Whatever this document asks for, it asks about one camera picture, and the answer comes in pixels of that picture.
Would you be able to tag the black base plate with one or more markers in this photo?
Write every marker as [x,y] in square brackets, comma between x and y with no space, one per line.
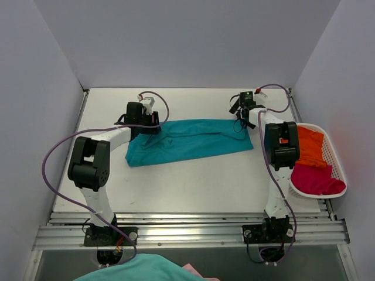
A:
[261,234]
[106,236]

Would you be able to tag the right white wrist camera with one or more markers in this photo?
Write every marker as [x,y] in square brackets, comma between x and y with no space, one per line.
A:
[260,95]

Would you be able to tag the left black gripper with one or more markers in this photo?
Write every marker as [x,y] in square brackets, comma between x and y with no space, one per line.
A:
[150,126]

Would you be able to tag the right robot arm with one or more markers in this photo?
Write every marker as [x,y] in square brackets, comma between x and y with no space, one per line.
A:
[280,149]

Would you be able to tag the white plastic basket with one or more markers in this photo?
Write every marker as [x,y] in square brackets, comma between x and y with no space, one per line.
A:
[330,157]

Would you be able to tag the teal t-shirt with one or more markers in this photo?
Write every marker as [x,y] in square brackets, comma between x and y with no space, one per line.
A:
[187,140]

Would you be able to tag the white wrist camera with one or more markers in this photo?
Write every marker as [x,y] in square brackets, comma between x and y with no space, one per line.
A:
[147,103]
[260,95]

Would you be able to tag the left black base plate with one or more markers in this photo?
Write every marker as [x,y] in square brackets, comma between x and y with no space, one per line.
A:
[106,236]

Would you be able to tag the pink cloth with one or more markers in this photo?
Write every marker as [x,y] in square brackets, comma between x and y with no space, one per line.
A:
[188,267]

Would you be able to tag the orange t-shirt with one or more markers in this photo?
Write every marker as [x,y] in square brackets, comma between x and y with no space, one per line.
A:
[304,148]

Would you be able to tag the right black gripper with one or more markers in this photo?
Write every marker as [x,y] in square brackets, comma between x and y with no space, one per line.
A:
[239,112]

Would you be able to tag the magenta t-shirt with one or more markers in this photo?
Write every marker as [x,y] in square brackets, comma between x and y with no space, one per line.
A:
[315,181]

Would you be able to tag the light green cloth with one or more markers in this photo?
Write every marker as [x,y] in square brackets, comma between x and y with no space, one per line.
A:
[144,267]

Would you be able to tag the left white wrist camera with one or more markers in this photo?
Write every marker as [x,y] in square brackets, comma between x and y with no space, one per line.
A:
[147,103]

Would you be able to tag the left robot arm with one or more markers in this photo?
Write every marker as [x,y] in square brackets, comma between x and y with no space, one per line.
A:
[89,166]

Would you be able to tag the aluminium rail frame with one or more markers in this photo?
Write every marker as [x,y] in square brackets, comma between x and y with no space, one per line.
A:
[63,231]

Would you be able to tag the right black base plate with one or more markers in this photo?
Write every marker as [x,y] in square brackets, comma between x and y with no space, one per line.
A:
[261,234]

